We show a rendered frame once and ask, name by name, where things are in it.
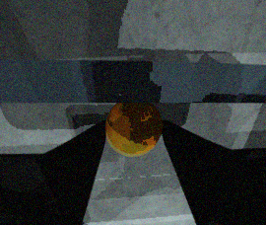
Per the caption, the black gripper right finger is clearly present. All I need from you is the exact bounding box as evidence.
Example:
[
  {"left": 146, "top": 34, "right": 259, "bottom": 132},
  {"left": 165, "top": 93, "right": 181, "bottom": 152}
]
[{"left": 162, "top": 119, "right": 266, "bottom": 225}]

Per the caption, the brown mottled ball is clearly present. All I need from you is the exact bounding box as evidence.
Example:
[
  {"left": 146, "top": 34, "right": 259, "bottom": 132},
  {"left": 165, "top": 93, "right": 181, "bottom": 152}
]
[{"left": 107, "top": 103, "right": 163, "bottom": 146}]

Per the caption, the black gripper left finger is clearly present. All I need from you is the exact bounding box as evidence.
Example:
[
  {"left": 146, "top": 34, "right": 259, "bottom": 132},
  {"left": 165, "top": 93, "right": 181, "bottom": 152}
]
[{"left": 0, "top": 120, "right": 106, "bottom": 225}]

